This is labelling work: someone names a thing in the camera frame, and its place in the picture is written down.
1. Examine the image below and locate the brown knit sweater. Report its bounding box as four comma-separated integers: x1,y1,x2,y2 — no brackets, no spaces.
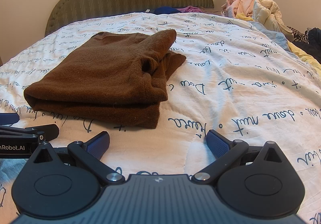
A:
24,29,186,129

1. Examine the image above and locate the dark clothes pile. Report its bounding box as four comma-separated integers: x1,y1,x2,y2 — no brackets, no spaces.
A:
288,27,321,63

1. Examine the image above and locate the light blue cloth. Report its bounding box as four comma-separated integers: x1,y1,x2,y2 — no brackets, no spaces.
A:
249,21,290,52

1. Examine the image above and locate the yellow cloth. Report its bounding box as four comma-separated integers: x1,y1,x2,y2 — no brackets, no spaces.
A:
236,13,320,76

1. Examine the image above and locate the blue garment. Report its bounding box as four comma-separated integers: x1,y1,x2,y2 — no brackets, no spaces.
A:
153,7,181,15

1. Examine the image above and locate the cream puffy quilt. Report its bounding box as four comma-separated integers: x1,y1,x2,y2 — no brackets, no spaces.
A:
252,0,294,41

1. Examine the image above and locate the purple garment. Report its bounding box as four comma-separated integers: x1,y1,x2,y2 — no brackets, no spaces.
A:
177,5,202,12

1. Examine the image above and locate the pink clothes pile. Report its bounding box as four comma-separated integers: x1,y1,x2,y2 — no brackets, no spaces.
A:
221,0,255,18

